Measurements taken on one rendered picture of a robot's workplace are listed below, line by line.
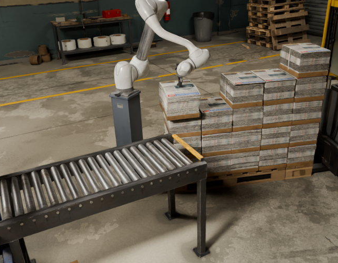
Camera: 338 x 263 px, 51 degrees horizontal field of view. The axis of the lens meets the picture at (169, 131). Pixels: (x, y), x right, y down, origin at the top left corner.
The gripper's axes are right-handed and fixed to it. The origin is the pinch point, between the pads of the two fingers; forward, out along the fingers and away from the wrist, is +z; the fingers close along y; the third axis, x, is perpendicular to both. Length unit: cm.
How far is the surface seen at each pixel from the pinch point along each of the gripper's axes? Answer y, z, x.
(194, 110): 31.5, -6.7, 10.4
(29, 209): 84, -91, -109
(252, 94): 22, -2, 65
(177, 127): 43.2, 8.1, -4.1
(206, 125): 45, 9, 23
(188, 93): 17.3, -15.0, 5.0
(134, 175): 74, -71, -47
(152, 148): 58, -40, -32
